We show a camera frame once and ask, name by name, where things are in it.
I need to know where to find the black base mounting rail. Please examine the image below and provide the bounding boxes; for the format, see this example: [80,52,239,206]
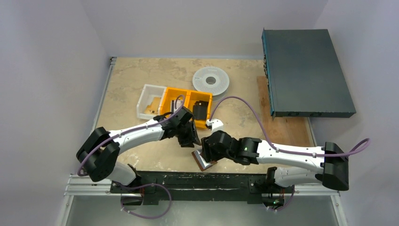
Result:
[110,171,295,207]

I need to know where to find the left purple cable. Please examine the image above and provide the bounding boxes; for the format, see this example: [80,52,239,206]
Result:
[77,95,186,177]

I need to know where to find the dark blue flat box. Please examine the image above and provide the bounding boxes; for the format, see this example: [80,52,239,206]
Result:
[262,29,356,118]

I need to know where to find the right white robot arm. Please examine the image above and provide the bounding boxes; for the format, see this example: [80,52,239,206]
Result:
[192,119,349,192]

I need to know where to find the wooden board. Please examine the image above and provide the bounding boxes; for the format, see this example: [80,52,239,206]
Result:
[256,76,315,147]

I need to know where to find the grey filament spool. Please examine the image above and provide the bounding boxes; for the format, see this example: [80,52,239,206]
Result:
[192,66,230,96]

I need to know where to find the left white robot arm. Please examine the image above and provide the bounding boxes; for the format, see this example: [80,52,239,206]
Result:
[76,106,201,193]

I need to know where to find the orange double plastic bin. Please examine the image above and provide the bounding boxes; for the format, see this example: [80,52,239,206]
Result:
[159,87,213,129]

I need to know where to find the white plastic bin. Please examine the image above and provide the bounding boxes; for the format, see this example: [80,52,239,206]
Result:
[136,84,167,120]

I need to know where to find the tan cards in white bin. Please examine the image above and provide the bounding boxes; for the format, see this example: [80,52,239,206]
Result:
[144,97,161,115]

